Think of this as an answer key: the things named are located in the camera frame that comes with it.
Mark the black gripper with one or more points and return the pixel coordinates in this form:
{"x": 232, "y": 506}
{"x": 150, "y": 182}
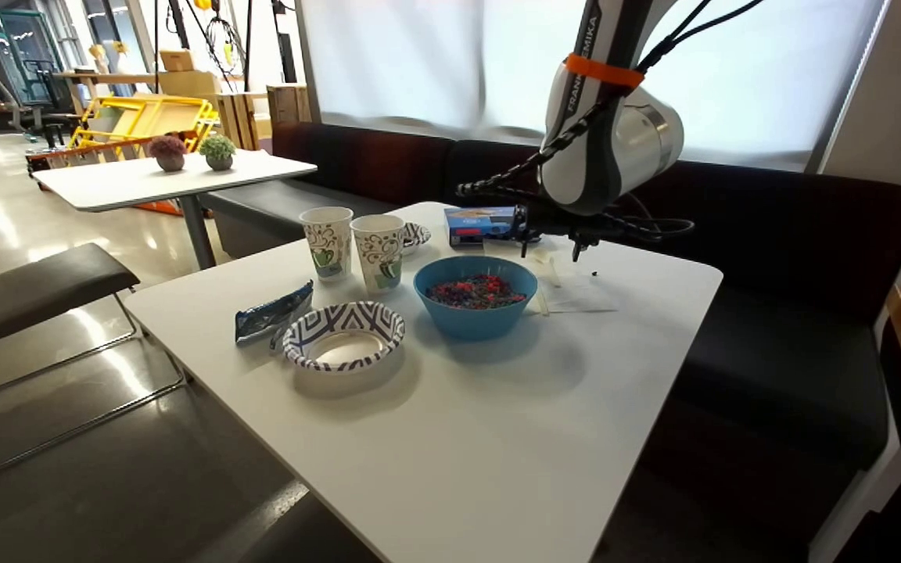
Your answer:
{"x": 593, "y": 229}

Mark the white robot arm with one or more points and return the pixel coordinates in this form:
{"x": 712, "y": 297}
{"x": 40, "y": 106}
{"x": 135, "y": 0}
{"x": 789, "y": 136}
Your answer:
{"x": 603, "y": 136}

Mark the colourful beads in bowl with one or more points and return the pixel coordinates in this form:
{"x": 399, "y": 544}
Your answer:
{"x": 475, "y": 291}

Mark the blue plastic bowl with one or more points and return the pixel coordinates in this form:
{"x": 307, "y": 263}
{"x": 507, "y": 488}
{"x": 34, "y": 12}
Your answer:
{"x": 472, "y": 324}

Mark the patterned paper cup near bowl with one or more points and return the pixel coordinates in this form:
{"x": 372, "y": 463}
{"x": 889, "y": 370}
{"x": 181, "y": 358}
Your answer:
{"x": 378, "y": 251}

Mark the patterned paper cup far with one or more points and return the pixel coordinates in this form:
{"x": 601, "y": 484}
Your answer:
{"x": 327, "y": 234}

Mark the black white patterned paper bowl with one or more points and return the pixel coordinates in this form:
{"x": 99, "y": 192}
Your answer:
{"x": 344, "y": 336}

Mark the blue snack box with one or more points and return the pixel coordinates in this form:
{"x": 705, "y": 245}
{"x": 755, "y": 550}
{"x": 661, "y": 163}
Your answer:
{"x": 470, "y": 227}

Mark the dark bench sofa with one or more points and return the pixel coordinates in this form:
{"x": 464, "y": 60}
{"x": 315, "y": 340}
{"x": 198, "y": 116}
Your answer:
{"x": 783, "y": 404}

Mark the red potted plant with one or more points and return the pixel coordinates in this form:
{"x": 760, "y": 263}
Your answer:
{"x": 170, "y": 154}

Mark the white side table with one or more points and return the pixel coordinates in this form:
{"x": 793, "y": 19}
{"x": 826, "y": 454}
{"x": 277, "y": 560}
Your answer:
{"x": 111, "y": 187}

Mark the black chair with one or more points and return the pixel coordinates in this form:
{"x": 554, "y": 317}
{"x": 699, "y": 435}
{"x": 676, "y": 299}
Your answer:
{"x": 53, "y": 286}

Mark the yellow metal frame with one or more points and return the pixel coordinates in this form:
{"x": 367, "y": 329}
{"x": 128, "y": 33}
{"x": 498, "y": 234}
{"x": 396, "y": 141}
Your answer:
{"x": 141, "y": 116}

